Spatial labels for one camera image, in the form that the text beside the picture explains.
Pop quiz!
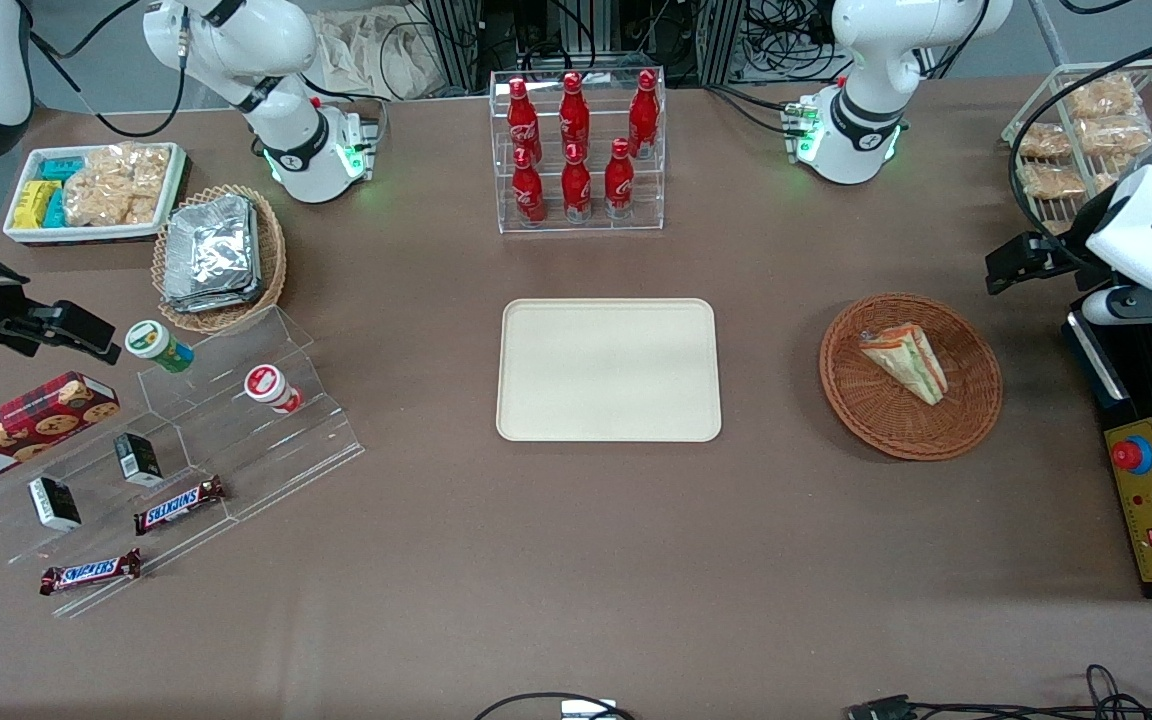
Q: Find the black base cable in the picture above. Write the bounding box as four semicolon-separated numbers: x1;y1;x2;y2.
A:
704;84;799;137

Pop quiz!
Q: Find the clear acrylic stepped stand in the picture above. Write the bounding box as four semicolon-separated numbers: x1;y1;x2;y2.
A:
0;305;367;621

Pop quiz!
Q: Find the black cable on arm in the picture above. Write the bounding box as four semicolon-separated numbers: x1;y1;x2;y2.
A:
1008;44;1152;273
29;0;188;140

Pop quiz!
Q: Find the black box with yellow panel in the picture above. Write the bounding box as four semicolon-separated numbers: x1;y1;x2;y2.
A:
1064;298;1152;602

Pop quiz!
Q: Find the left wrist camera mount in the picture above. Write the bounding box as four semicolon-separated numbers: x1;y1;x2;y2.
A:
1081;283;1152;351

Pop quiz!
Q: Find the clear bag of pastry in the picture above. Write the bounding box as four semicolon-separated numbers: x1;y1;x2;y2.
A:
1015;121;1073;160
1018;161;1088;200
1078;114;1152;158
1065;74;1143;120

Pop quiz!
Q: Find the silver foil pack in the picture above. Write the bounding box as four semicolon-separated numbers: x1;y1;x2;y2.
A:
163;194;263;299
162;285;262;316

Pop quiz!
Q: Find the oval tan wicker basket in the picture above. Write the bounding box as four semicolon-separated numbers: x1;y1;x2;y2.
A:
151;184;288;335

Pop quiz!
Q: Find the red cola bottle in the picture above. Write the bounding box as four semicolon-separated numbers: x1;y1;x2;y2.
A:
561;143;593;223
603;138;635;219
629;69;660;161
506;77;541;166
512;147;547;226
559;71;591;153

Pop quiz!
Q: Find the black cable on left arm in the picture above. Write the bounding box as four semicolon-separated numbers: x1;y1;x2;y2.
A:
1008;44;1152;273

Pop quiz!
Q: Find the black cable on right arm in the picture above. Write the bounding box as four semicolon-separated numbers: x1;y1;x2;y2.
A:
29;0;188;140

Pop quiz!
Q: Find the red lidded snack cup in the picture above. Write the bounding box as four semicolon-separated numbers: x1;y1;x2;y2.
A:
243;364;304;415

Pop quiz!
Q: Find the black cable tangle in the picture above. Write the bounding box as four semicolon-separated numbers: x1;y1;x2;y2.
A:
744;0;853;84

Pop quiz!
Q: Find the round brown wicker basket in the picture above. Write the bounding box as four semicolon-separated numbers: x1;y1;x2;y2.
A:
819;292;1003;462

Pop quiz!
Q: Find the black cable with white plug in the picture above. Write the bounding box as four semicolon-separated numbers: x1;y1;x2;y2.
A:
474;691;638;720

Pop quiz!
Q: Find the red tartan cookie box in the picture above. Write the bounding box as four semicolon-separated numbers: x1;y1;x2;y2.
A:
0;371;122;495

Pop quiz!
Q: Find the green lidded snack cup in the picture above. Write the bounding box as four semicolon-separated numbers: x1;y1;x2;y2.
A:
125;319;195;375

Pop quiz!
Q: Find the white rectangular snack tray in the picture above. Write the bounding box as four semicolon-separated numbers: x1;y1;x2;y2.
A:
2;142;188;246

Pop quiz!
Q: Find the white cloth bag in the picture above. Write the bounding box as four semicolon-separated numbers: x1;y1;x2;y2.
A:
310;8;443;102

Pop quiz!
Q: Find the small black carton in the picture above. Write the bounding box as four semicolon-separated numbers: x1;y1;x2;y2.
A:
28;476;83;533
113;432;165;489

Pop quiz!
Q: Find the aluminium frame profile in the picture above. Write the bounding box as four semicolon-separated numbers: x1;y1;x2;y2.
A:
423;0;483;93
695;0;746;87

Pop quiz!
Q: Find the clear bag of crackers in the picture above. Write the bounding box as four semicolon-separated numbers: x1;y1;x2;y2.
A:
62;142;173;228

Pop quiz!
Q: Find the clear acrylic bottle rack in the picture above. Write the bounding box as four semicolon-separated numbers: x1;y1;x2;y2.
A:
489;67;667;235

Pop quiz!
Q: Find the beige plastic tray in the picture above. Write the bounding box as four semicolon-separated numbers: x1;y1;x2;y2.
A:
496;298;723;443

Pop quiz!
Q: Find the white wire rack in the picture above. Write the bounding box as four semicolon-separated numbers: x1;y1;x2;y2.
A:
1000;59;1152;237

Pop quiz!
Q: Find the black connector with cables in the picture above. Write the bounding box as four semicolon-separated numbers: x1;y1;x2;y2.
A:
846;664;1152;720

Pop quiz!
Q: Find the yellow snack pack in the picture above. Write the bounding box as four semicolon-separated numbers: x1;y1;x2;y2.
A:
12;180;62;230

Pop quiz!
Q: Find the brown snickers bar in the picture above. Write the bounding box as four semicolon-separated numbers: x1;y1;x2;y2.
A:
133;475;228;537
39;547;143;598

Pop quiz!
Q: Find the triangle sandwich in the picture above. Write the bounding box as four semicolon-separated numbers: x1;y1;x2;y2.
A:
858;322;949;407

